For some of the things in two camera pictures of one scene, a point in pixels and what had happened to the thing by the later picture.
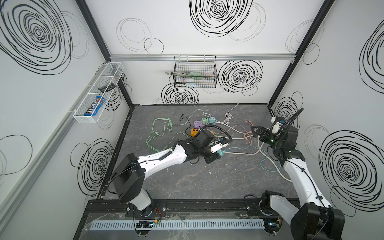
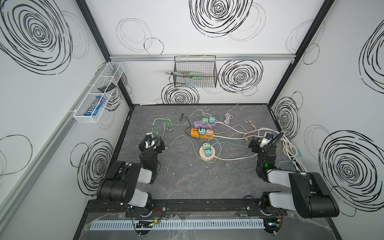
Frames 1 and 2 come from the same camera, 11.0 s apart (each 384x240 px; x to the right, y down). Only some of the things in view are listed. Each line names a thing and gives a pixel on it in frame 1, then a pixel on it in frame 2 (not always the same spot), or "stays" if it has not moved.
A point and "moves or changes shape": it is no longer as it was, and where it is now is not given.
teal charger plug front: (220, 152) moves or changes shape
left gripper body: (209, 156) -> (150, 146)
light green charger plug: (205, 120) stays
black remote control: (110, 87) stays
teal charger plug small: (212, 120) stays
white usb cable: (228, 116) stays
